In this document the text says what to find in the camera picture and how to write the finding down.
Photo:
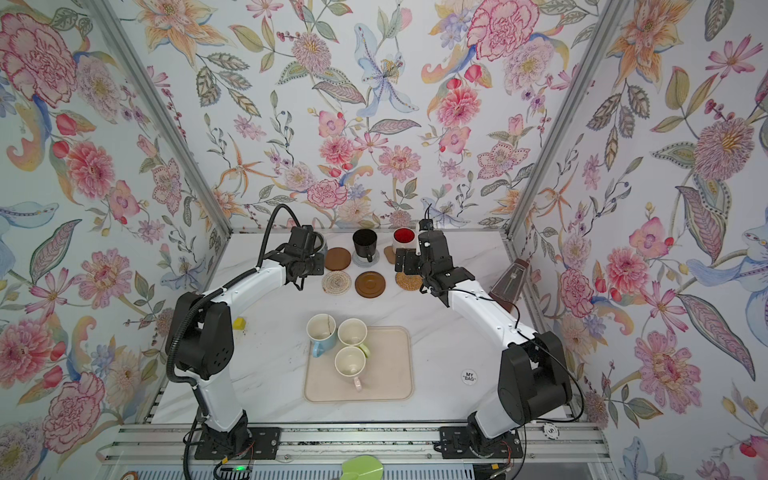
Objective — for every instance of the red and white mug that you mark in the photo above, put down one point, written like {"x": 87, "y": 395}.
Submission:
{"x": 404, "y": 239}

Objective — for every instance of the ridged brown wooden coaster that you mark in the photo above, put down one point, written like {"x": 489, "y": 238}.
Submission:
{"x": 370, "y": 284}

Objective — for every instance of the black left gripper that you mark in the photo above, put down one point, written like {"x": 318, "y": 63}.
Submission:
{"x": 319, "y": 269}

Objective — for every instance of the cream mug pink handle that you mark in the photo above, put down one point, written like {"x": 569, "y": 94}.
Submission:
{"x": 350, "y": 362}

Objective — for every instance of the grey-blue woven round coaster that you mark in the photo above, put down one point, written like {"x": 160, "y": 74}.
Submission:
{"x": 363, "y": 262}

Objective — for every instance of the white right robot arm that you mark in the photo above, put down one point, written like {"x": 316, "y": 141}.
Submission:
{"x": 532, "y": 377}

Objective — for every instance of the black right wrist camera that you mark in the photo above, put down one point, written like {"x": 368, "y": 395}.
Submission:
{"x": 428, "y": 234}

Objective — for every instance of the round wooden coaster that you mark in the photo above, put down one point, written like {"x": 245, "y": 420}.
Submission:
{"x": 337, "y": 259}

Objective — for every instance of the flower-shaped cork coaster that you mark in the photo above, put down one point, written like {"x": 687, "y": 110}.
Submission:
{"x": 390, "y": 254}

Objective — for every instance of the multicolour stitched round coaster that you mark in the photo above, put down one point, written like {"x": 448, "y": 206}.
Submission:
{"x": 336, "y": 283}

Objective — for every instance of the beige rubber tray mat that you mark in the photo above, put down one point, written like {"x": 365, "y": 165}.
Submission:
{"x": 386, "y": 377}

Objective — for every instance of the round white sticker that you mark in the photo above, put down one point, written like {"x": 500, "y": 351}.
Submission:
{"x": 469, "y": 377}

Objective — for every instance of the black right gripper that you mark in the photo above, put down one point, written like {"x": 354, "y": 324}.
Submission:
{"x": 413, "y": 261}

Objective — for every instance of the green round object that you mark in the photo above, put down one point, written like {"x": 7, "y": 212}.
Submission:
{"x": 364, "y": 467}

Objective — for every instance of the cream mug green handle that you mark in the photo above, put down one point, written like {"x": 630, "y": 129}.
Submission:
{"x": 353, "y": 332}

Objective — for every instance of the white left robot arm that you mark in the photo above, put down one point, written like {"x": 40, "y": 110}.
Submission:
{"x": 200, "y": 344}

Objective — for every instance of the blue mug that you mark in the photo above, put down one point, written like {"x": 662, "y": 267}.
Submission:
{"x": 322, "y": 331}
{"x": 320, "y": 244}

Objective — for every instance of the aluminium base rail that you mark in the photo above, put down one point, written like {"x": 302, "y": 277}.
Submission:
{"x": 425, "y": 450}

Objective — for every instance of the black mug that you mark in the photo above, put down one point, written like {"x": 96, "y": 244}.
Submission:
{"x": 365, "y": 242}

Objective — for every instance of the round woven rattan coaster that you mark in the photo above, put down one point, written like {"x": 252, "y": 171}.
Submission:
{"x": 408, "y": 282}

